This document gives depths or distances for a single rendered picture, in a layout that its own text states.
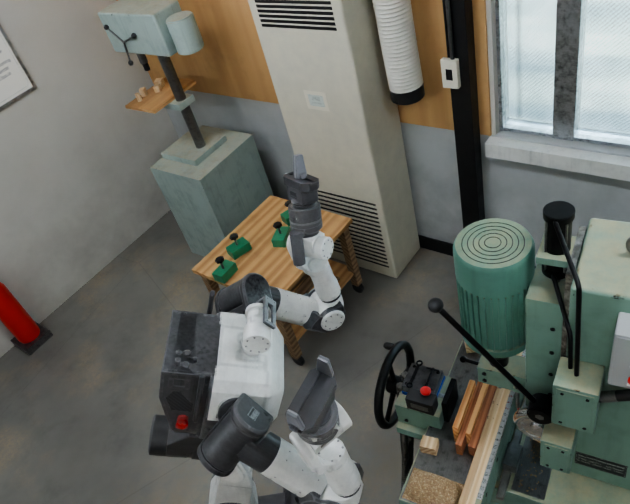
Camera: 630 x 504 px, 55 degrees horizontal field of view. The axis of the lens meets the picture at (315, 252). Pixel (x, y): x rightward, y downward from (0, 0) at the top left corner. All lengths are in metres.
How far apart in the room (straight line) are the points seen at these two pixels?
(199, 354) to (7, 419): 2.46
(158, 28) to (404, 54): 1.23
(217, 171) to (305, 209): 1.97
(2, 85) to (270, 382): 2.77
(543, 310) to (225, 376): 0.74
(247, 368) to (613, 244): 0.86
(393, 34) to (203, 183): 1.40
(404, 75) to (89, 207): 2.36
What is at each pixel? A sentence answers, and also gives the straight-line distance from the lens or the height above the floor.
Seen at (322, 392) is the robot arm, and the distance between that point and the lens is 1.09.
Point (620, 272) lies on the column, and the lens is 1.31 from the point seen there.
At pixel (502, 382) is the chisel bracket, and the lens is 1.72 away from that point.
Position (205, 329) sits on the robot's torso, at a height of 1.39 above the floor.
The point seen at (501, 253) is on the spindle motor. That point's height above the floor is 1.50.
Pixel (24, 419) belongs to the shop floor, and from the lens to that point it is 3.78.
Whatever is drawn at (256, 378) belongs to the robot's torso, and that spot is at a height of 1.33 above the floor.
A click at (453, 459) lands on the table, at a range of 1.75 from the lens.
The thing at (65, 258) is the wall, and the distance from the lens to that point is 4.23.
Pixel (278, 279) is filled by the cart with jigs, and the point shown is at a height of 0.53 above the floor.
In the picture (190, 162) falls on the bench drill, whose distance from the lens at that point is 3.59.
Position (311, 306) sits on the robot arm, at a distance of 1.78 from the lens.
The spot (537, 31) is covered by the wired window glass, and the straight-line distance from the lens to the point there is 2.69.
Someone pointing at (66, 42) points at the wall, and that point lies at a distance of 4.03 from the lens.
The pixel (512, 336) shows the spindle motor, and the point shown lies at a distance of 1.51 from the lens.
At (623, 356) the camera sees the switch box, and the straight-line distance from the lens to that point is 1.30.
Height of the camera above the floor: 2.44
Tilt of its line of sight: 40 degrees down
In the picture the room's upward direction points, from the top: 18 degrees counter-clockwise
